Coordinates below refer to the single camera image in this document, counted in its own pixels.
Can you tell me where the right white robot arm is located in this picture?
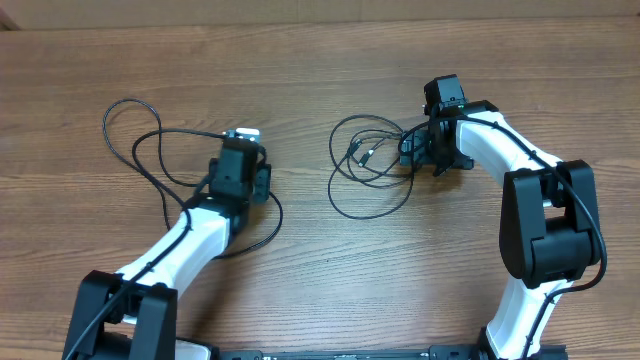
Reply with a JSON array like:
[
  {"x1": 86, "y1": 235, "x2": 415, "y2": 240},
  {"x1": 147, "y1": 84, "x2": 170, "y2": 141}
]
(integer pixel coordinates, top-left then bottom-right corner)
[{"x1": 398, "y1": 75, "x2": 607, "y2": 359}]

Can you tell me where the thin black USB cable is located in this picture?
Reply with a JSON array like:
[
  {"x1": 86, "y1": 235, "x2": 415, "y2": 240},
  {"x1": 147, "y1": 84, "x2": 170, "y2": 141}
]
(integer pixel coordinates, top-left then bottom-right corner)
[{"x1": 101, "y1": 98, "x2": 284, "y2": 261}]

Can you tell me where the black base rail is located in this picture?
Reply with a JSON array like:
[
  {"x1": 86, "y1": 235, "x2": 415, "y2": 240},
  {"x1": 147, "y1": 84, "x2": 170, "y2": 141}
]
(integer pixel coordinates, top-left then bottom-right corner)
[{"x1": 174, "y1": 343, "x2": 568, "y2": 360}]

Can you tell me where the thick black USB cable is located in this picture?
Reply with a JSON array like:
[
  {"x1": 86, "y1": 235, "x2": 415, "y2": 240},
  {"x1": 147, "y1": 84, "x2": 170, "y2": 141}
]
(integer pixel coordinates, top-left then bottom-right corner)
[{"x1": 327, "y1": 114, "x2": 421, "y2": 221}]

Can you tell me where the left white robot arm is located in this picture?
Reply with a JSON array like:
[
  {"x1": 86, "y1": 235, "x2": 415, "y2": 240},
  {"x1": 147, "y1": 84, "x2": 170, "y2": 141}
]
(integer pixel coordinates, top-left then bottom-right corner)
[{"x1": 63, "y1": 128, "x2": 271, "y2": 360}]

